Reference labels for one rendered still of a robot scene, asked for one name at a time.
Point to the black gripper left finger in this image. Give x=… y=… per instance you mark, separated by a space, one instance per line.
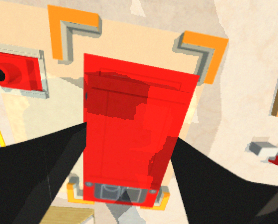
x=32 y=173

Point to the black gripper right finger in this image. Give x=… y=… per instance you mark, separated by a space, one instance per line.
x=212 y=194

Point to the orange-brown thin bar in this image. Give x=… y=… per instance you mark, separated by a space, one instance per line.
x=275 y=106

